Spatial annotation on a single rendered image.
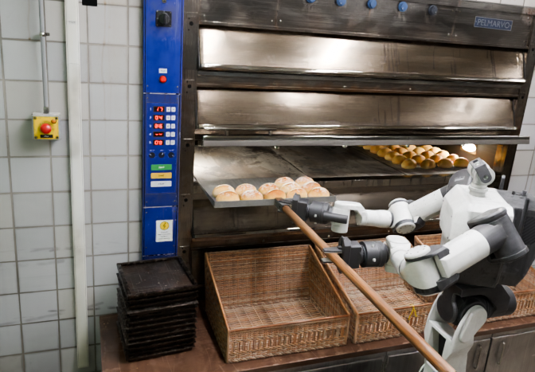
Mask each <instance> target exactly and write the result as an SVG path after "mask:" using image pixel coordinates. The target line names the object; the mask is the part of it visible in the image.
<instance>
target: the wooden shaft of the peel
mask: <svg viewBox="0 0 535 372"><path fill-rule="evenodd" d="M282 210H283V212H284V213H285V214H286V215H287V216H288V217H289V218H290V219H291V220H292V221H293V222H294V223H295V224H296V225H297V226H298V227H299V228H300V229H301V230H302V231H303V232H304V233H305V234H306V235H307V236H308V237H309V238H310V239H311V241H312V242H313V243H314V244H315V245H316V246H317V247H318V248H319V249H320V250H321V251H322V249H323V248H329V247H330V246H329V245H328V244H327V243H326V242H325V241H324V240H323V239H321V238H320V237H319V236H318V235H317V234H316V233H315V232H314V231H313V230H312V229H311V228H310V227H309V226H308V225H307V224H306V223H305V222H304V221H303V220H302V219H301V218H300V217H299V216H298V215H297V214H296V213H295V212H294V211H293V210H292V209H291V208H290V207H289V206H284V207H283V208H282ZM322 252H323V251H322ZM323 253H324V252H323ZM324 254H325V255H326V256H327V257H328V258H329V259H330V260H331V261H332V262H333V263H334V264H335V266H336V267H337V268H338V269H339V270H340V271H341V272H342V273H343V274H344V275H345V276H346V277H347V278H348V279H349V280H350V281H351V282H352V283H353V284H354V285H355V286H356V287H357V288H358V289H359V291H360V292H361V293H362V294H363V295H364V296H365V297H366V298H367V299H368V300H369V301H370V302H371V303H372V304H373V305H374V306H375V307H376V308H377V309H378V310H379V311H380V312H381V313H382V314H383V316H384V317H385V318H386V319H387V320H388V321H389V322H390V323H391V324H392V325H393V326H394V327H395V328H396V329H397V330H398V331H399V332H400V333H401V334H402V335H403V336H404V337H405V338H406V339H407V340H408V341H409V342H410V343H411V344H412V345H413V346H414V347H415V348H416V349H417V350H418V351H419V352H420V353H421V354H422V355H423V356H424V357H425V358H426V359H427V360H428V361H429V362H430V363H431V365H432V366H433V367H434V368H435V369H436V370H437V371H438V372H457V371H456V370H455V369H454V368H453V367H452V366H450V365H449V364H448V363H447V362H446V361H445V360H444V359H443V358H442V357H441V356H440V355H439V354H438V353H437V352H436V351H435V350H434V349H433V348H432V347H431V346H430V345H429V344H428V343H427V342H426V341H425V340H424V339H423V338H422V337H421V336H420V335H419V334H418V333H417V332H416V331H415V330H414V329H413V328H412V327H411V326H410V325H409V324H408V323H406V322H405V321H404V320H403V319H402V318H401V317H400V316H399V315H398V314H397V313H396V312H395V311H394V310H393V309H392V308H391V307H390V306H389V305H388V304H387V303H386V302H385V301H384V300H383V299H382V298H381V297H380V296H379V295H378V294H377V293H376V292H375V291H374V290H373V289H372V288H371V287H370V286H369V285H368V284H367V283H366V282H365V281H364V280H363V279H362V278H361V277H360V276H359V275H358V274H357V273H356V272H355V271H354V270H353V269H352V268H351V267H350V266H349V265H348V264H347V263H346V262H345V261H344V260H343V259H342V258H341V257H340V256H339V255H338V254H337V253H324Z"/></svg>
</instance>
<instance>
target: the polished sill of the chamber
mask: <svg viewBox="0 0 535 372"><path fill-rule="evenodd" d="M452 175H453V174H411V175H385V176H360V177H334V178H312V179H313V181H314V182H317V183H318V184H319V185H320V186H321V187H323V188H345V187H366V186H406V185H427V184H447V183H449V180H450V178H451V176H452ZM500 179H501V175H500V174H496V173H495V179H494V182H500ZM202 193H204V190H203V189H202V188H201V186H200V185H199V183H198V182H193V194H202Z"/></svg>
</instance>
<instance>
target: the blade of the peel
mask: <svg viewBox="0 0 535 372"><path fill-rule="evenodd" d="M288 178H291V179H292V180H293V181H294V182H295V181H296V180H297V179H298V178H300V177H288ZM277 179H278V178H231V179H205V180H197V181H198V183H199V185H200V186H201V188H202V189H203V190H204V192H205V194H206V196H207V197H208V199H209V200H210V201H211V203H212V204H213V207H214V208H225V207H241V206H272V205H274V204H275V199H274V198H273V199H264V196H263V199H256V200H238V201H220V202H217V201H216V198H215V197H214V196H213V190H214V188H215V187H217V186H219V185H222V184H226V185H230V186H231V187H232V188H233V189H234V190H236V188H237V187H238V186H239V185H241V184H244V183H247V184H251V185H253V186H254V187H255V188H256V190H259V188H260V187H261V186H262V185H263V184H265V183H269V182H270V183H274V184H275V181H276V180H277ZM329 194H330V196H325V197H308V195H307V198H305V199H309V200H310V203H312V202H313V201H317V202H335V198H336V196H335V195H333V194H332V193H330V192H329Z"/></svg>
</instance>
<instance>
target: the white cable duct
mask: <svg viewBox="0 0 535 372"><path fill-rule="evenodd" d="M64 11H65V32H66V54H67V77H68V120H69V142H70V164H71V186H72V229H73V252H74V273H75V296H76V338H77V361H78V368H84V367H89V362H88V309H87V281H86V253H85V226H84V172H83V144H82V117H81V89H80V35H79V7H78V0H64Z"/></svg>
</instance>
